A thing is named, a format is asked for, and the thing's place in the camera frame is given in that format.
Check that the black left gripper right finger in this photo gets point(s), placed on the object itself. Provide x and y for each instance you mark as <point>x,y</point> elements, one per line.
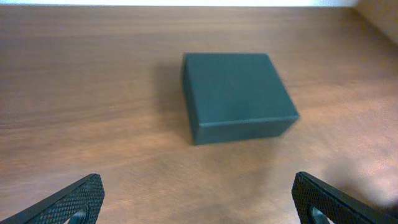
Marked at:
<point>318,202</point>

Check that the black cardboard box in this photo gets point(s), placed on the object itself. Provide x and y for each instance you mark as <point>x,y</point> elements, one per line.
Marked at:
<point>234,97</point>

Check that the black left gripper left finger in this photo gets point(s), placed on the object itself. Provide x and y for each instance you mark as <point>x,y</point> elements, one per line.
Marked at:
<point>79,202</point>

